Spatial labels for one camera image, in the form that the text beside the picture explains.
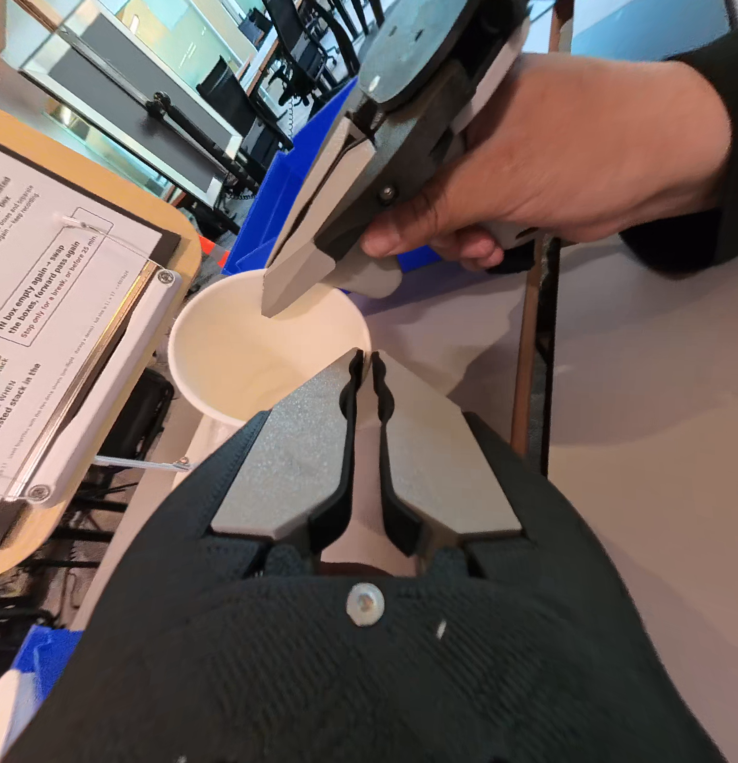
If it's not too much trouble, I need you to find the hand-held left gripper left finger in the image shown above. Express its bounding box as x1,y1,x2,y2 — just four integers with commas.
210,349,366,554

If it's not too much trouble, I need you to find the ribbed black chair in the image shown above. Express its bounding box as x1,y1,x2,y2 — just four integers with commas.
265,0,346,96

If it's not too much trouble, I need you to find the person's right hand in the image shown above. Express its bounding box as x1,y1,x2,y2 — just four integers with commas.
359,52,734,270

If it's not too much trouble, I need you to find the blue plastic bin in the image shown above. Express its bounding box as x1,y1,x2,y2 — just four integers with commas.
217,77,441,296
14,625,84,698

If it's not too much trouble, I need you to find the person's right forearm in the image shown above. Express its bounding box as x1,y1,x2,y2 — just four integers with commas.
619,36,738,275

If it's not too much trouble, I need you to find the white and wood document stand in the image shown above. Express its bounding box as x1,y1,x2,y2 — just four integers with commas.
0,101,227,579

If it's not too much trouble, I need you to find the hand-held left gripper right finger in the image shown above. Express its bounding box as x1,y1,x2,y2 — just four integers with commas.
371,351,524,557

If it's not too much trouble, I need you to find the black office chair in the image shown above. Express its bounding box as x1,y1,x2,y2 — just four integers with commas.
98,370,176,460

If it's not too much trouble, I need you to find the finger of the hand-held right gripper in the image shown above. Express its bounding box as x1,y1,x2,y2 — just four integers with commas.
262,142,404,318
265,115,371,276

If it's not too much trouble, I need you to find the printed instruction sheet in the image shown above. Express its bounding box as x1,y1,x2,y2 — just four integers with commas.
0,143,162,496

